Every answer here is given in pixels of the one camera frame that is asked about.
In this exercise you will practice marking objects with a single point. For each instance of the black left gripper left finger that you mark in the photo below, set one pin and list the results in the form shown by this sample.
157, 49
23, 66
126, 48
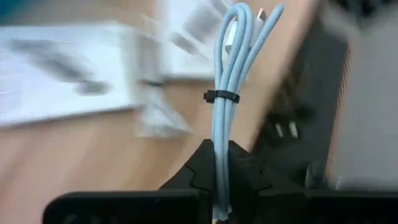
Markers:
186, 202

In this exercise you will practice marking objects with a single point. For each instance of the black aluminium table frame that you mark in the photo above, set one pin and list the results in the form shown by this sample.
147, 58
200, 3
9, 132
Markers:
304, 109

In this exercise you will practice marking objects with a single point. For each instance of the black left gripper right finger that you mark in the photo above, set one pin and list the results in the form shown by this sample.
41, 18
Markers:
264, 202

